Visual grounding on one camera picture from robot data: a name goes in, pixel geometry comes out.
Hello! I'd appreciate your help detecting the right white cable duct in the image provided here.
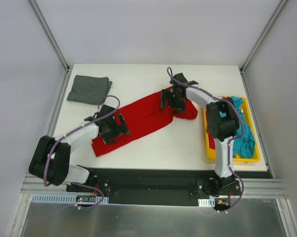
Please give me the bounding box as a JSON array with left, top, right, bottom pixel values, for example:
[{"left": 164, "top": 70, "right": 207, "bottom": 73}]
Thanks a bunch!
[{"left": 198, "top": 197, "right": 215, "bottom": 208}]

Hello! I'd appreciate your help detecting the right aluminium frame post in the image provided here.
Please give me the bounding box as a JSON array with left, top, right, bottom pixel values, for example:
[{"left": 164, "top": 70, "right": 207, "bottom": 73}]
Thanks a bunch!
[{"left": 240, "top": 0, "right": 289, "bottom": 75}]

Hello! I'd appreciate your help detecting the white cable duct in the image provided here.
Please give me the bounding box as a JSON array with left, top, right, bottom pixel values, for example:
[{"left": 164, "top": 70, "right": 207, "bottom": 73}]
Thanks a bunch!
[
  {"left": 32, "top": 194, "right": 109, "bottom": 205},
  {"left": 198, "top": 197, "right": 215, "bottom": 208}
]

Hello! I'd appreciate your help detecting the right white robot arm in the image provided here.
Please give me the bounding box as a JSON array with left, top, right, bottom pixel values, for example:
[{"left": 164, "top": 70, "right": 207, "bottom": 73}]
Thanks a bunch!
[{"left": 160, "top": 68, "right": 241, "bottom": 195}]

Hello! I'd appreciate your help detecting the purple cable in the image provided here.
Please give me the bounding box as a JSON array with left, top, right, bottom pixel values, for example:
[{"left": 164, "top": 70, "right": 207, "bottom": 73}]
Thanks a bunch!
[
  {"left": 43, "top": 95, "right": 121, "bottom": 212},
  {"left": 166, "top": 67, "right": 245, "bottom": 216}
]

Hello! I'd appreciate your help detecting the left white cable duct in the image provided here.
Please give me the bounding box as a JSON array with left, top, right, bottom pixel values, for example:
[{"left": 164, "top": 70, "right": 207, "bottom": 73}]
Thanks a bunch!
[{"left": 32, "top": 194, "right": 109, "bottom": 205}]

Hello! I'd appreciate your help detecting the red t-shirt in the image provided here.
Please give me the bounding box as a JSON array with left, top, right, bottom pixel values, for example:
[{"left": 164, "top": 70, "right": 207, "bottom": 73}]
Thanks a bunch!
[{"left": 92, "top": 91, "right": 198, "bottom": 157}]

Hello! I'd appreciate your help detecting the left aluminium frame post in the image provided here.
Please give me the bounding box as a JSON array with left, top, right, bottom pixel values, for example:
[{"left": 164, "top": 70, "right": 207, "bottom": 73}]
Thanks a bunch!
[{"left": 27, "top": 0, "right": 70, "bottom": 72}]

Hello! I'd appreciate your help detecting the yellow plastic bin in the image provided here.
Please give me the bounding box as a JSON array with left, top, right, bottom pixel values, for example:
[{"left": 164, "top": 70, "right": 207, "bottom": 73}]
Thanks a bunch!
[{"left": 203, "top": 96, "right": 260, "bottom": 162}]

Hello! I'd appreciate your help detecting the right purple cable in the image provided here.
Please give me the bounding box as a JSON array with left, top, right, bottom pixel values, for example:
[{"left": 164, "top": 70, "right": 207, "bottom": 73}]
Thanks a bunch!
[{"left": 166, "top": 67, "right": 245, "bottom": 216}]

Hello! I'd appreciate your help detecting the magenta t-shirt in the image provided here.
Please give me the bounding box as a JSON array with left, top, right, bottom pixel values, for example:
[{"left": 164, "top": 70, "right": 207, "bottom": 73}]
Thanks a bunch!
[{"left": 206, "top": 129, "right": 215, "bottom": 150}]

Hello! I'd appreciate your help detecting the teal t-shirt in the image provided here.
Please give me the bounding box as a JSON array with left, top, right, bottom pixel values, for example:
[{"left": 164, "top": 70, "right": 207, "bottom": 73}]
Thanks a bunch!
[{"left": 231, "top": 96, "right": 256, "bottom": 158}]

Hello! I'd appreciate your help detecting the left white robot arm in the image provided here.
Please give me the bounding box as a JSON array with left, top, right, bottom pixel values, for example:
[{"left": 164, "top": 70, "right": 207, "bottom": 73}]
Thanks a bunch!
[{"left": 29, "top": 105, "right": 129, "bottom": 192}]

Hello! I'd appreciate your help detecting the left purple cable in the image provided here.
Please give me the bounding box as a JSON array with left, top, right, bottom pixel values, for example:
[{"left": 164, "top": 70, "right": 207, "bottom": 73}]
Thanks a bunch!
[{"left": 43, "top": 95, "right": 121, "bottom": 212}]

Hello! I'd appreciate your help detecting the folded grey t-shirt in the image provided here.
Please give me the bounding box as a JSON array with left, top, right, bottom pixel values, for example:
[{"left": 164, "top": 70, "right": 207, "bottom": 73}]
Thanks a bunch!
[{"left": 67, "top": 75, "right": 113, "bottom": 105}]

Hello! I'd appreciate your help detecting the aluminium front rail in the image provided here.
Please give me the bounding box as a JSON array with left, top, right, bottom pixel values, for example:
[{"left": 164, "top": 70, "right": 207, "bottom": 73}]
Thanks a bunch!
[{"left": 21, "top": 175, "right": 288, "bottom": 199}]

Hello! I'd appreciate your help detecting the aluminium frame post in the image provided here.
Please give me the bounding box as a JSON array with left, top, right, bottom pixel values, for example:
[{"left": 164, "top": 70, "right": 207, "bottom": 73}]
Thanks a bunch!
[
  {"left": 27, "top": 0, "right": 70, "bottom": 72},
  {"left": 240, "top": 0, "right": 289, "bottom": 75}
]

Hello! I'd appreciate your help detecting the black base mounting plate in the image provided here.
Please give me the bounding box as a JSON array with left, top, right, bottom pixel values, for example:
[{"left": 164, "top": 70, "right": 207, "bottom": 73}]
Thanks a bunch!
[{"left": 65, "top": 167, "right": 240, "bottom": 207}]

